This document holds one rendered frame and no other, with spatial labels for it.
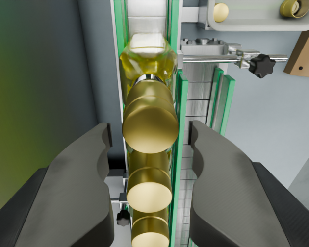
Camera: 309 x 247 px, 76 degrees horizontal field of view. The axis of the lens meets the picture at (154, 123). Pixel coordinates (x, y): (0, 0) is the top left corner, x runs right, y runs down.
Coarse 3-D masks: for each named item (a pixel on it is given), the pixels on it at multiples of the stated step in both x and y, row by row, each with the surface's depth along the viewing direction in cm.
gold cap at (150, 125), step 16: (144, 80) 14; (128, 96) 14; (144, 96) 12; (160, 96) 12; (128, 112) 11; (144, 112) 11; (160, 112) 11; (128, 128) 11; (144, 128) 11; (160, 128) 11; (176, 128) 12; (128, 144) 12; (144, 144) 12; (160, 144) 12
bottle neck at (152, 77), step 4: (140, 76) 17; (144, 76) 16; (148, 76) 16; (152, 76) 16; (156, 76) 17; (136, 80) 17; (140, 80) 16; (156, 80) 16; (160, 80) 17; (164, 84) 17
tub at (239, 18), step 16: (208, 0) 36; (224, 0) 42; (240, 0) 42; (256, 0) 42; (272, 0) 42; (208, 16) 37; (240, 16) 44; (256, 16) 44; (272, 16) 44; (304, 16) 40
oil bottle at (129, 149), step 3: (123, 111) 22; (123, 114) 21; (123, 117) 21; (126, 144) 22; (126, 147) 22; (129, 147) 21; (171, 147) 22; (129, 150) 21; (132, 150) 21; (165, 150) 21; (168, 150) 22
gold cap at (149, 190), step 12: (132, 156) 17; (144, 156) 16; (156, 156) 16; (132, 168) 16; (144, 168) 15; (156, 168) 15; (168, 168) 16; (132, 180) 14; (144, 180) 14; (156, 180) 14; (168, 180) 15; (132, 192) 14; (144, 192) 14; (156, 192) 14; (168, 192) 14; (132, 204) 15; (144, 204) 15; (156, 204) 15; (168, 204) 15
